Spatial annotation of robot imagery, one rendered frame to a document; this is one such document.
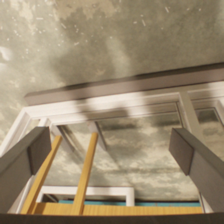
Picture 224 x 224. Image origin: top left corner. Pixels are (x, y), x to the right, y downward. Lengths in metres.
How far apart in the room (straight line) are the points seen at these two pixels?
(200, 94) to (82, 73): 0.68
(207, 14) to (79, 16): 0.60
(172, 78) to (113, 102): 0.36
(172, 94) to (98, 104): 0.43
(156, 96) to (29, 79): 0.82
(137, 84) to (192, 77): 0.29
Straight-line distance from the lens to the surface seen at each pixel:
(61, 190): 2.37
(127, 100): 0.93
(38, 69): 1.10
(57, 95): 1.07
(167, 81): 0.93
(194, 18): 0.91
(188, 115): 0.81
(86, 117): 1.06
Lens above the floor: 0.85
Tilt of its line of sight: 49 degrees down
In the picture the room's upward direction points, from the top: 171 degrees counter-clockwise
